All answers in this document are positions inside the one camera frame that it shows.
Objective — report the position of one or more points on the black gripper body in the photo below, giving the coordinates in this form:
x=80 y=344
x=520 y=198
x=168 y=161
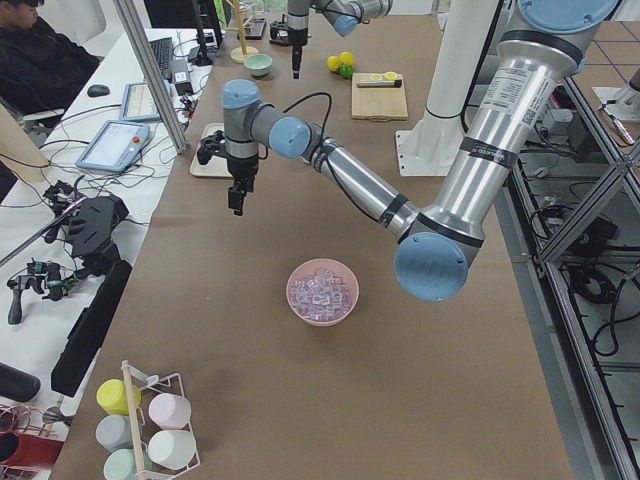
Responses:
x=242 y=168

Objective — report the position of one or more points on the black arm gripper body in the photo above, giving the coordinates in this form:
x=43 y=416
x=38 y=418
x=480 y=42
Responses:
x=296 y=42

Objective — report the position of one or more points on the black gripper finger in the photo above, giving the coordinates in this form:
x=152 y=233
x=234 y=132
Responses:
x=236 y=197
x=296 y=61

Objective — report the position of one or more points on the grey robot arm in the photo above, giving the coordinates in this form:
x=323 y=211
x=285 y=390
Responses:
x=544 y=42
x=343 y=16

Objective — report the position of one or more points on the wooden cup stand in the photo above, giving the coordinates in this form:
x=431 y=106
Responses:
x=240 y=54

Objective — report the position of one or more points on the pile of ice cubes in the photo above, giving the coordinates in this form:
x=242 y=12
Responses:
x=321 y=296

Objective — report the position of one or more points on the pink cup in rack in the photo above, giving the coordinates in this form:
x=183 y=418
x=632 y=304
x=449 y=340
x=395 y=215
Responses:
x=170 y=411

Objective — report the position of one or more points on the yellow cup in rack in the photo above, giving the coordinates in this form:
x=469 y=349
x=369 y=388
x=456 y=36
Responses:
x=111 y=397

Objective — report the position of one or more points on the white cup rack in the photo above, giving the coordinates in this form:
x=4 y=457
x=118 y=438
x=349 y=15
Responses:
x=141 y=388

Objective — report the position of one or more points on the white cup in rack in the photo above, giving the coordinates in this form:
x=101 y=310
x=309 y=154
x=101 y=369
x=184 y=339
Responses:
x=172 y=449

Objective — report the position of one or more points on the grey cup in rack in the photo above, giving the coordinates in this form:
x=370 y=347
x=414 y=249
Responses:
x=113 y=433

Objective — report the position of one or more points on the green cup in rack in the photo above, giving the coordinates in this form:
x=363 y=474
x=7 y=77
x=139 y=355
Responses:
x=120 y=465

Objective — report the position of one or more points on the cream rabbit tray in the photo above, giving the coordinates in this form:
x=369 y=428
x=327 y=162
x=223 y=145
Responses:
x=216 y=167

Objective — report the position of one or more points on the yellow lemon lower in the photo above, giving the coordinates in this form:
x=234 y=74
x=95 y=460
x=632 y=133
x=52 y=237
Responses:
x=333 y=63

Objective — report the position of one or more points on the yellow lemon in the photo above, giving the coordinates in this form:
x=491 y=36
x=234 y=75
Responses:
x=346 y=58
x=333 y=63

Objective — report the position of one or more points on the mint green bowl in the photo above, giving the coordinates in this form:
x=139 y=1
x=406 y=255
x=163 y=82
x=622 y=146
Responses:
x=258 y=65

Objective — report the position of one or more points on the black framed tray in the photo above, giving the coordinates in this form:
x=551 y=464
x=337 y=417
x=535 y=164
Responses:
x=254 y=28

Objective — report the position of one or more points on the yellow lemon upper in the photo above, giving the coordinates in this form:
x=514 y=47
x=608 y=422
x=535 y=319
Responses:
x=346 y=58

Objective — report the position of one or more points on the green lime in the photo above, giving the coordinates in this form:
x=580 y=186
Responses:
x=346 y=72

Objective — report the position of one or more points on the steel muddler rod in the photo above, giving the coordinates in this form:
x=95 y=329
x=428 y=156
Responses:
x=378 y=84

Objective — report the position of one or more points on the bamboo cutting board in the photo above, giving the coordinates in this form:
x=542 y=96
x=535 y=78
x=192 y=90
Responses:
x=377 y=104

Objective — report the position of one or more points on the teach pendant tablet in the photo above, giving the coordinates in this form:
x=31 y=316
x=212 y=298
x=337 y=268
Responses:
x=115 y=147
x=138 y=104

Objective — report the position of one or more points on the pink bowl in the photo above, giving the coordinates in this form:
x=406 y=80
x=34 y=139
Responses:
x=339 y=268

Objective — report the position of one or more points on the black laptop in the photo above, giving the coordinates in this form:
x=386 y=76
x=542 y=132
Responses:
x=162 y=50

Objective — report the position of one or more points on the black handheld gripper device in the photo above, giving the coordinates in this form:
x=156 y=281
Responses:
x=90 y=232

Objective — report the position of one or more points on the person in black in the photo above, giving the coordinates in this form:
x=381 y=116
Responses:
x=41 y=69

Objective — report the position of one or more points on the aluminium frame post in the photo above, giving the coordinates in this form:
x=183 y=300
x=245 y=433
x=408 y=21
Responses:
x=136 y=34

